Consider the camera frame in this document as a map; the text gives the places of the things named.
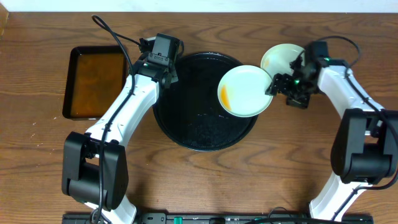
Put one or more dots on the black rectangular wash tray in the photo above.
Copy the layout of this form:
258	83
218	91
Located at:
96	76

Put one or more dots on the light green plate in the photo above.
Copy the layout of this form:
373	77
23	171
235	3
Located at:
278	58
242	91

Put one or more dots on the round black serving tray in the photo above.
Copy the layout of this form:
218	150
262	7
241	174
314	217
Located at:
189	112

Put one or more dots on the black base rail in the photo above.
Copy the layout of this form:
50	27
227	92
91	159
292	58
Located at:
155	218

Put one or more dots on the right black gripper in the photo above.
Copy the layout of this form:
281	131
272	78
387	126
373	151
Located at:
285	81

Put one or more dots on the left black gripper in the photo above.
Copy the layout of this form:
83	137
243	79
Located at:
171	78

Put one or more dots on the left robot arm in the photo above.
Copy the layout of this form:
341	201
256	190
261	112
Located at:
94	163

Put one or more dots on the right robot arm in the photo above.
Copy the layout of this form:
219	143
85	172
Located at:
364	152

